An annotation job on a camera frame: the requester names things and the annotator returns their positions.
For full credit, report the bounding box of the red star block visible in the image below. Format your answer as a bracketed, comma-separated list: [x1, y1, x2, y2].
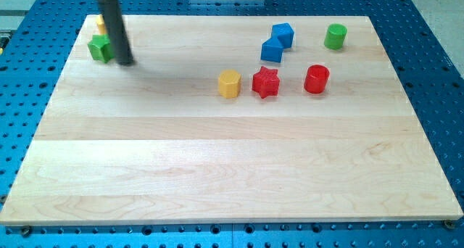
[252, 66, 280, 99]

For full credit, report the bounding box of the blue cube block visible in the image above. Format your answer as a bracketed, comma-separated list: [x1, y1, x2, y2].
[271, 22, 294, 49]

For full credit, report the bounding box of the green star block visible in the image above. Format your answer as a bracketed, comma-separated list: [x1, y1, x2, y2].
[88, 34, 114, 63]

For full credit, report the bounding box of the light wooden board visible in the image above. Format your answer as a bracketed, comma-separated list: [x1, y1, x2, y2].
[1, 15, 463, 226]

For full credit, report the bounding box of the yellow hexagon block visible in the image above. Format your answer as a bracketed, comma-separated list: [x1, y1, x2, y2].
[218, 69, 241, 99]

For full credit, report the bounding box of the blue triangular prism block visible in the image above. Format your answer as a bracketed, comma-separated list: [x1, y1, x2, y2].
[260, 37, 283, 63]

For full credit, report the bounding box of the red cylinder block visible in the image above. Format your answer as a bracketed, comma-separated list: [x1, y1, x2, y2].
[304, 65, 330, 94]

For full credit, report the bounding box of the green cylinder block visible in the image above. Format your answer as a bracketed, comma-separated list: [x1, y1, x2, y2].
[324, 23, 347, 50]

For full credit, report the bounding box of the yellow block behind rod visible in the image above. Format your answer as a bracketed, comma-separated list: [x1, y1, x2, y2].
[96, 15, 107, 35]

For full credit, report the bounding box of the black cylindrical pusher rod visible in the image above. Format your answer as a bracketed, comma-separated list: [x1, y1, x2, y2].
[96, 0, 134, 66]

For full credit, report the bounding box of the blue perforated metal base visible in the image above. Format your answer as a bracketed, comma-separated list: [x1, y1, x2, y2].
[1, 0, 463, 247]

